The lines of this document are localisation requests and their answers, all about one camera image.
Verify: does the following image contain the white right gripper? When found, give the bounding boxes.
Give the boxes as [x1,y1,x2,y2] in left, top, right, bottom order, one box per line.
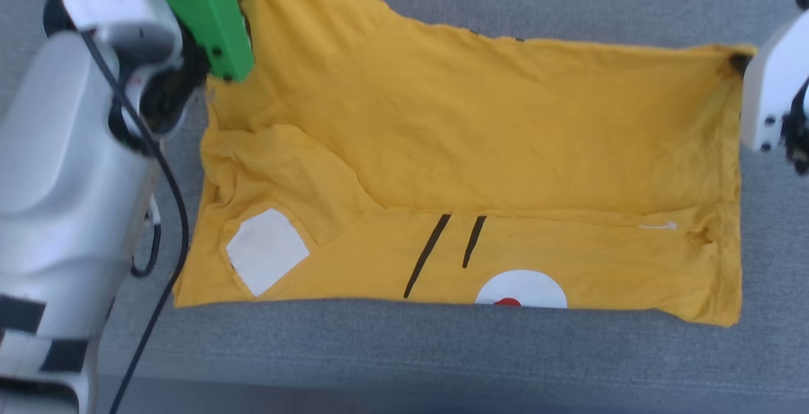
[730,9,809,152]

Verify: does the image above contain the grey fabric sofa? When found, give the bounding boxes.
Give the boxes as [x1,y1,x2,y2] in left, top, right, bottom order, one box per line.
[0,0,809,414]

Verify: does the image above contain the short black cable loop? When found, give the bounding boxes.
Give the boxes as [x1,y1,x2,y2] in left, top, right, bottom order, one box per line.
[131,196,162,278]

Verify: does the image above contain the yellow t-shirt with white patches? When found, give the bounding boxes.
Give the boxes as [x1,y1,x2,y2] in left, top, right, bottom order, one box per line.
[172,0,758,326]

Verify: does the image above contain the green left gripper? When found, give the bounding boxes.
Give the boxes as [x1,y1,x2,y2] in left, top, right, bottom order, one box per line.
[107,0,261,83]

